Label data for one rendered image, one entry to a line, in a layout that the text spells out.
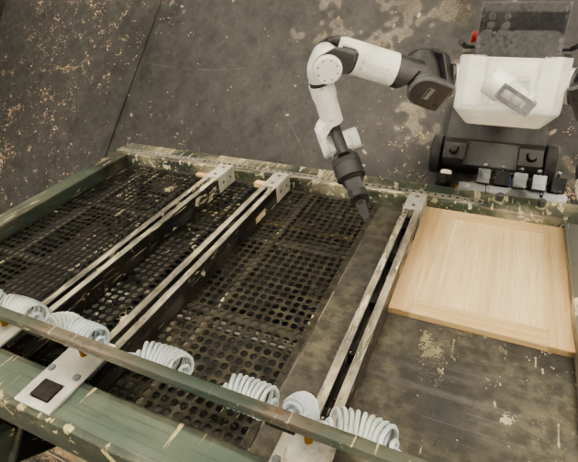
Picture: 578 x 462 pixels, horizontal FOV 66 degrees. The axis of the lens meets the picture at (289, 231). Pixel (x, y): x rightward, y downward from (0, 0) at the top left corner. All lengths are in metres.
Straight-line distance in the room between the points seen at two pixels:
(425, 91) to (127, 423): 1.07
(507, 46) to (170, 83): 2.59
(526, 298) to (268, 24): 2.48
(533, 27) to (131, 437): 1.27
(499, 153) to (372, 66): 1.30
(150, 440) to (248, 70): 2.61
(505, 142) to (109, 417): 2.11
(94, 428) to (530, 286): 1.13
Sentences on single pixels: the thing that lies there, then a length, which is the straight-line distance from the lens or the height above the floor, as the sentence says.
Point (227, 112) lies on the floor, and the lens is 3.14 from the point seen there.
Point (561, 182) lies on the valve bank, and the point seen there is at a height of 0.76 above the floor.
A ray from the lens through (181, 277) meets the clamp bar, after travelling 1.31.
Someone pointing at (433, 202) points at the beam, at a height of 0.90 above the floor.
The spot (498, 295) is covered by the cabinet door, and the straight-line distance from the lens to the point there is 1.35.
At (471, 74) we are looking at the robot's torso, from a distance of 1.32.
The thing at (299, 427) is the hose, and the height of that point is 1.92.
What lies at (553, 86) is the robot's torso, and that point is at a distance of 1.32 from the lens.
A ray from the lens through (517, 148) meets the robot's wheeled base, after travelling 2.47.
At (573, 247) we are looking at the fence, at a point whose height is 1.02.
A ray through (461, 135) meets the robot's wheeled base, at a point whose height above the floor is 0.17.
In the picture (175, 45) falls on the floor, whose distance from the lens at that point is 3.59.
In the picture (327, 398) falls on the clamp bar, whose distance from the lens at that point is 0.97.
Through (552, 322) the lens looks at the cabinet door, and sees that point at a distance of 1.31.
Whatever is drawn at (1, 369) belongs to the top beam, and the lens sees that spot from 1.20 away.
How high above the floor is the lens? 2.56
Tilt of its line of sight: 68 degrees down
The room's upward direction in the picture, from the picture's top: 74 degrees counter-clockwise
